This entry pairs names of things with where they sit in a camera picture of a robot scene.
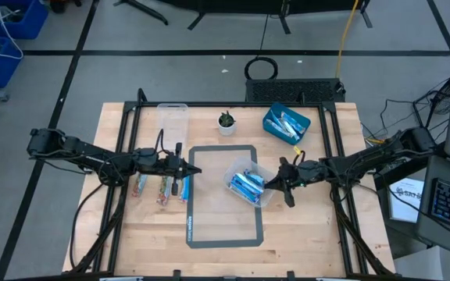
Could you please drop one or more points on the white printed paper sheet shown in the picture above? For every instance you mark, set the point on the white printed paper sheet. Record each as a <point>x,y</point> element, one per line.
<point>404,207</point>

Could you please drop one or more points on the black table edge clamp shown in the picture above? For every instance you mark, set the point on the black table edge clamp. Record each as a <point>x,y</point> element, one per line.
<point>290,275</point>
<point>176,274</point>

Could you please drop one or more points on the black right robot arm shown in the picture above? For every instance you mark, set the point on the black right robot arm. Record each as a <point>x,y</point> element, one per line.
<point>365,160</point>

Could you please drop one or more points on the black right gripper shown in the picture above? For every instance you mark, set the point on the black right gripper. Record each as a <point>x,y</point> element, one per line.
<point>305,173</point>

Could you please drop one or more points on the blue plastic bin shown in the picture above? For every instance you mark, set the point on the blue plastic bin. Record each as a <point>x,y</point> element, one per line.
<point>277,107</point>

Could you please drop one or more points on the black standing panel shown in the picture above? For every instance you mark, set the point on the black standing panel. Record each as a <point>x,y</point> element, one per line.
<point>248,3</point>

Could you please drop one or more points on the grey-bordered silicone baking mat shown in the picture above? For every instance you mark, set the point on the grey-bordered silicone baking mat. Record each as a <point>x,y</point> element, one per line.
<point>199,218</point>

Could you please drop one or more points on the grey keyboard tray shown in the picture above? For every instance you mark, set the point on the grey keyboard tray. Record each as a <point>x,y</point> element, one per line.
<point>428,230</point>

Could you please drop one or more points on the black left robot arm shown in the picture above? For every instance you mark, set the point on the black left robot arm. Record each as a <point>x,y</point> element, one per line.
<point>88,154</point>

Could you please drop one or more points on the succulent in white pot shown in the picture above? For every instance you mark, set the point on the succulent in white pot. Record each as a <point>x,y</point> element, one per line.
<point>226,129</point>

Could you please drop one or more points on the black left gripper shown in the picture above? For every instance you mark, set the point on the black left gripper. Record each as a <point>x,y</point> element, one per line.
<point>154,162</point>

